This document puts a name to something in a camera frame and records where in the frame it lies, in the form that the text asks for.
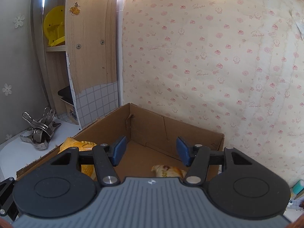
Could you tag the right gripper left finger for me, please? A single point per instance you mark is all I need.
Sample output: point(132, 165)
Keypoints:
point(105, 158)

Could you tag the yellow snack bag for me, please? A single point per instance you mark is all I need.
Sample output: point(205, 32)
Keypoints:
point(87, 169)

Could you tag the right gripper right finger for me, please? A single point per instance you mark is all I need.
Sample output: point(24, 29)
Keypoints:
point(197, 158)

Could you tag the teal cap bottle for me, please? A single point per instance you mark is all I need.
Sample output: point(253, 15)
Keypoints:
point(295, 190)

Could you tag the cardboard shoe box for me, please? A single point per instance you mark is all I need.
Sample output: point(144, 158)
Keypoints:
point(151, 139)

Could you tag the metal clips pile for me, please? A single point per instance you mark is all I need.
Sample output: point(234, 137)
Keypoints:
point(42, 130)

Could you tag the black case on shelf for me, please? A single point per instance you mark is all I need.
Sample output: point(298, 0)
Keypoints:
point(65, 93)

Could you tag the yellow plastic reel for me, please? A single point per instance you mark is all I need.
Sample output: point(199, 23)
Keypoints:
point(54, 27)

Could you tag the croissant snack packet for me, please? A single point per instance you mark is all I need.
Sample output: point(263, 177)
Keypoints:
point(164, 171)

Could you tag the wooden small box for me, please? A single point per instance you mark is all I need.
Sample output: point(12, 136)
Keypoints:
point(71, 112)

